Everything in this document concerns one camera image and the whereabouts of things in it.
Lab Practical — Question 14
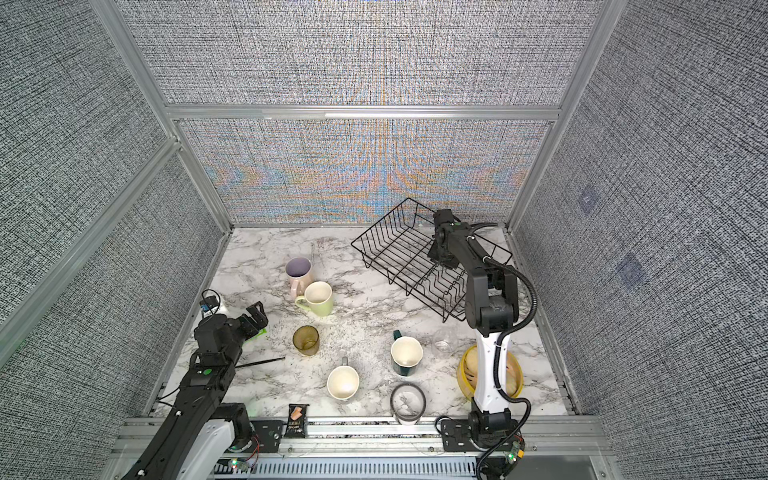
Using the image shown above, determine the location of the black wire dish rack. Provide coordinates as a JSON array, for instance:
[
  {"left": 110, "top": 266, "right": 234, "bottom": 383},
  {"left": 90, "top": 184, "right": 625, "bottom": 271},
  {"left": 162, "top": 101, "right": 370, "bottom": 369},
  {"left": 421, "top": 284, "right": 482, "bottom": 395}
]
[{"left": 350, "top": 197, "right": 514, "bottom": 323}]

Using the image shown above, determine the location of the black spoon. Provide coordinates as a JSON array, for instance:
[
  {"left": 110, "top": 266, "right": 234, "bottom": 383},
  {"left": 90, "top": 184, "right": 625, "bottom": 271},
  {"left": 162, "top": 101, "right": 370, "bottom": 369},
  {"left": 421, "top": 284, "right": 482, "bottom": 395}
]
[{"left": 236, "top": 356, "right": 286, "bottom": 369}]

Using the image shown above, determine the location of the amber glass cup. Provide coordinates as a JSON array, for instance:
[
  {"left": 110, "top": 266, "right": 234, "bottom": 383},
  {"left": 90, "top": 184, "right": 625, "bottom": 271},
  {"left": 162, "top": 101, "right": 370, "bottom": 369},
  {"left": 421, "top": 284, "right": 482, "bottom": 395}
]
[{"left": 292, "top": 325, "right": 319, "bottom": 356}]

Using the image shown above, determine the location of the light green mug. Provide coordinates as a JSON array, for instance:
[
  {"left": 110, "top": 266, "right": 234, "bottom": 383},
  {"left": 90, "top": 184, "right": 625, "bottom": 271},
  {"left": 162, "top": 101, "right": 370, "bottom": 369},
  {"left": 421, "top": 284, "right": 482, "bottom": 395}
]
[{"left": 294, "top": 281, "right": 334, "bottom": 317}]

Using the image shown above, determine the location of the green snack packet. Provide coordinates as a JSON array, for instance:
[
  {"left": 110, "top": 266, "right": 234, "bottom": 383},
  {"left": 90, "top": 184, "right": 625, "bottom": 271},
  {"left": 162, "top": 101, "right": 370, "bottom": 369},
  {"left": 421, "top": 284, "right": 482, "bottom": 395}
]
[{"left": 250, "top": 328, "right": 267, "bottom": 339}]

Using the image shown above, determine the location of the dark green mug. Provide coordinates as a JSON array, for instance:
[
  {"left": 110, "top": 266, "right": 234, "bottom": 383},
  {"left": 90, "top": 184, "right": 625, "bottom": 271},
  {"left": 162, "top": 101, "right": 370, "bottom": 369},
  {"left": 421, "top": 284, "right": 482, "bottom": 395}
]
[{"left": 390, "top": 330, "right": 424, "bottom": 377}]

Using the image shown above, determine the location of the clear glass with black rim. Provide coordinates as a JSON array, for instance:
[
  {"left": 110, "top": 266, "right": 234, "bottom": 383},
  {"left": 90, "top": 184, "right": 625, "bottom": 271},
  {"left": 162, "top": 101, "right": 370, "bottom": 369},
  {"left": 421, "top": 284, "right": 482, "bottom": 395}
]
[{"left": 390, "top": 382, "right": 427, "bottom": 425}]

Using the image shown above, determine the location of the yellow bamboo steamer basket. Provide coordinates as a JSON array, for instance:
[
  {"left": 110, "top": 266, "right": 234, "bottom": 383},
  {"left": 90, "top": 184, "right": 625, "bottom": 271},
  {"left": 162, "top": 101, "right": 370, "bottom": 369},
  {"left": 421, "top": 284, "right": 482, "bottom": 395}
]
[{"left": 456, "top": 346, "right": 524, "bottom": 399}]

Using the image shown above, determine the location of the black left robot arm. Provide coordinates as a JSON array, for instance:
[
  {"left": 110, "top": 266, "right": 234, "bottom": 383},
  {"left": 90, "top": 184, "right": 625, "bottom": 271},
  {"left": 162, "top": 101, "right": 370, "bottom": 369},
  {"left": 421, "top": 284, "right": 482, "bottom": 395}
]
[{"left": 124, "top": 302, "right": 268, "bottom": 479}]

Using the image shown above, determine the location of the pink iridescent mug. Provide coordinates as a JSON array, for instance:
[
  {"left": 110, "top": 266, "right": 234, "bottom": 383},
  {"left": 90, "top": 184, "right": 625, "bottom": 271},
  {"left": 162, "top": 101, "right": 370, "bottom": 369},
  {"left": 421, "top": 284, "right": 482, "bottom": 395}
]
[{"left": 285, "top": 257, "right": 315, "bottom": 300}]

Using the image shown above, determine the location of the white cream mug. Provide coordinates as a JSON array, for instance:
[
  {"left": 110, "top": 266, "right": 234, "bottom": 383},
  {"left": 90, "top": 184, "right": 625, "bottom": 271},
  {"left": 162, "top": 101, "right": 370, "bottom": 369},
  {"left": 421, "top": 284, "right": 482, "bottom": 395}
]
[{"left": 326, "top": 357, "right": 360, "bottom": 401}]

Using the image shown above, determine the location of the clear glass tumbler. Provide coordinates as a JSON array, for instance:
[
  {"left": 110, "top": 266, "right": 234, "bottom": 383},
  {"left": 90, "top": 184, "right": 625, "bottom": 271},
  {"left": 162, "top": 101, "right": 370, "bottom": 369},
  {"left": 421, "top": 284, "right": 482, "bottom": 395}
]
[{"left": 431, "top": 325, "right": 458, "bottom": 357}]

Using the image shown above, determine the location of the dark snack bar packet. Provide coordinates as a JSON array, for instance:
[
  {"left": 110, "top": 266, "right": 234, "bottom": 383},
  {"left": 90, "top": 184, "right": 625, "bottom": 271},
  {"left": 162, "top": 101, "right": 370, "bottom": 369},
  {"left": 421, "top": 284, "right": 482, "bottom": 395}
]
[{"left": 284, "top": 403, "right": 309, "bottom": 438}]

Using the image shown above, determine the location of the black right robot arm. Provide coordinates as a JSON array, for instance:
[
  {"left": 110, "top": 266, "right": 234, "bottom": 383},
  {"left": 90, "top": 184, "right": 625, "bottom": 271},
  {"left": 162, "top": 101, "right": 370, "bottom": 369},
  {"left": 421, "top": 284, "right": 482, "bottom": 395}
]
[{"left": 428, "top": 209, "right": 538, "bottom": 456}]

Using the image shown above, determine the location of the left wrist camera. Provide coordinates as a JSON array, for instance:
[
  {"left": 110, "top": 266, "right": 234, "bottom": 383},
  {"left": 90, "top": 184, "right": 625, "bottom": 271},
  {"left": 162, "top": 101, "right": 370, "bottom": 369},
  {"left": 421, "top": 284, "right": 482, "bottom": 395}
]
[{"left": 199, "top": 289, "right": 228, "bottom": 319}]

